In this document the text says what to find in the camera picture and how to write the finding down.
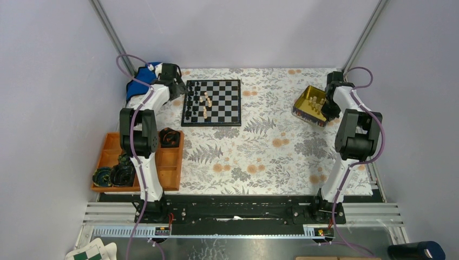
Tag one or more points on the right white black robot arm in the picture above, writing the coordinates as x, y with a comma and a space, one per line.
356, 139

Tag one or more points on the blue cloth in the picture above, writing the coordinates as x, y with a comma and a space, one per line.
134, 88

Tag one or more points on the green black swirl disc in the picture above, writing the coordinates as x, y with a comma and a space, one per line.
101, 177

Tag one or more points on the black swirl coaster in tray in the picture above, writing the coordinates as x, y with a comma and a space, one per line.
122, 175

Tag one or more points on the black white chess board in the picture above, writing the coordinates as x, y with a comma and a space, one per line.
225, 96

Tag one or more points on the black orange swirl object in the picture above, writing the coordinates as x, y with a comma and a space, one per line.
169, 138

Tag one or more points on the black mounting base rail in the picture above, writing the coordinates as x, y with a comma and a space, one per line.
191, 209

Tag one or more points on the gold tin box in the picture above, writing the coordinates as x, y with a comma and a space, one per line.
308, 106

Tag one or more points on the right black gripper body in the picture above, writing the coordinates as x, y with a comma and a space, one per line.
330, 109

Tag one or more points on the dark green swirl object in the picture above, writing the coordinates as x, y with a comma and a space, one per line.
124, 160

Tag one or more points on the folded green chess mat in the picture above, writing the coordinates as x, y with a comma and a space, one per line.
95, 250

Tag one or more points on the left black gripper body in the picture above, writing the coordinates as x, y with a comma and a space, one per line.
180, 88

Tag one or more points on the dark blue bottle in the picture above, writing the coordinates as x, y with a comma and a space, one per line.
426, 250

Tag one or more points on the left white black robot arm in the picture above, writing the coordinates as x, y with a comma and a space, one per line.
139, 136

